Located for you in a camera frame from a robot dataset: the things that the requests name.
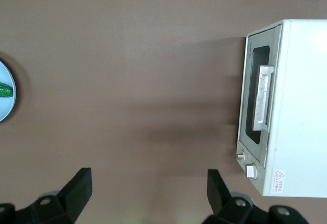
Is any large white oven knob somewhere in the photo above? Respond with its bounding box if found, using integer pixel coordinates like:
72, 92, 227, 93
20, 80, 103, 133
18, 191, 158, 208
244, 163, 259, 180

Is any red warning sticker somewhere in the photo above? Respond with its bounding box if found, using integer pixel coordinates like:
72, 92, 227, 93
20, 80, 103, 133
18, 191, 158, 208
274, 169, 286, 193

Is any green cucumber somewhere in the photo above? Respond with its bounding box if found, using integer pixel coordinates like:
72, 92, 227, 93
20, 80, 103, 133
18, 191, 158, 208
0, 82, 13, 99

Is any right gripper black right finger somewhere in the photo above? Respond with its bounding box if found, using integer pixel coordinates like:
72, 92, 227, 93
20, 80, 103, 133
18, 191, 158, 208
204, 169, 307, 224

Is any light blue plate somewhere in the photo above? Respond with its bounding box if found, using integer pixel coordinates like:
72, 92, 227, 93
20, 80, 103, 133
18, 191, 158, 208
0, 60, 18, 122

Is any white toaster oven body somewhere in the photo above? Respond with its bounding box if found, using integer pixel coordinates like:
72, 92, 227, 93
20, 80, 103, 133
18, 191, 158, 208
234, 19, 327, 198

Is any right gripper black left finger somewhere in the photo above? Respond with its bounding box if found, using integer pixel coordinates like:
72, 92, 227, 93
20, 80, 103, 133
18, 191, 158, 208
0, 167, 93, 224

